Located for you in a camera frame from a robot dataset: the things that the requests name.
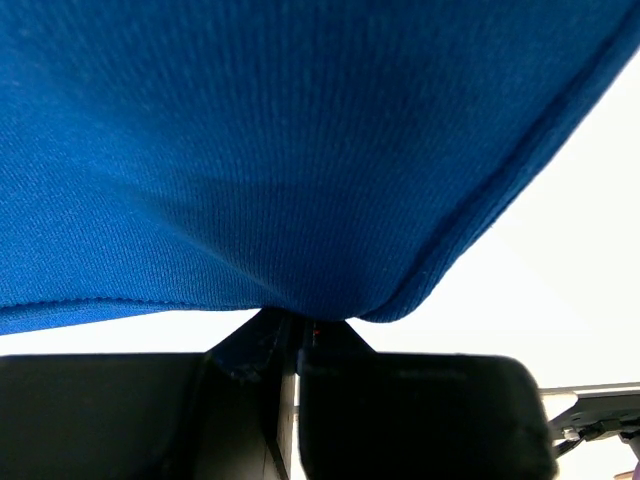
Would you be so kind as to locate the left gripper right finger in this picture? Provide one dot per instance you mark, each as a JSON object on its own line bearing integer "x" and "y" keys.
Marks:
{"x": 370, "y": 415}

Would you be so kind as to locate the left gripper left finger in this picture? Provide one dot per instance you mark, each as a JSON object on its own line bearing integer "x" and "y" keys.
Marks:
{"x": 226, "y": 413}

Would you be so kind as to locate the blue jacket with white lining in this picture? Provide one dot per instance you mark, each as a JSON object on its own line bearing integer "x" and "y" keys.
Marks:
{"x": 330, "y": 158}

